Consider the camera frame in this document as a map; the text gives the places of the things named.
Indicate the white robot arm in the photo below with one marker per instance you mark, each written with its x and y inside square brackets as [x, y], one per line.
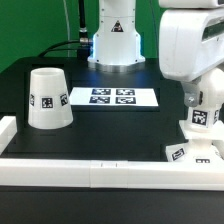
[117, 44]

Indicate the white marker sheet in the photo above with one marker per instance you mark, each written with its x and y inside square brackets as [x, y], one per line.
[140, 97]

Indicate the white lamp base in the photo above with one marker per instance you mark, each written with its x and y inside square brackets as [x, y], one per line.
[203, 145]

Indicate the white lamp shade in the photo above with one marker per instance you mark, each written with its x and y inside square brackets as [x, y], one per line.
[49, 106]

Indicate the white left rail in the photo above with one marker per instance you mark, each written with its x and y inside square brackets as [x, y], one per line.
[8, 129]

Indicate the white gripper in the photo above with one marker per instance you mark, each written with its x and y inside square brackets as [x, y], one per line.
[191, 42]

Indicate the white lamp bulb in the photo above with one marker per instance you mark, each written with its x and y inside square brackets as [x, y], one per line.
[206, 114]

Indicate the white rail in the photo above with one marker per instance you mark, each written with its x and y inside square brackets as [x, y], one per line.
[112, 174]
[8, 129]

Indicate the white front rail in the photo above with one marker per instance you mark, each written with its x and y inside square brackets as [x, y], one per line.
[112, 174]

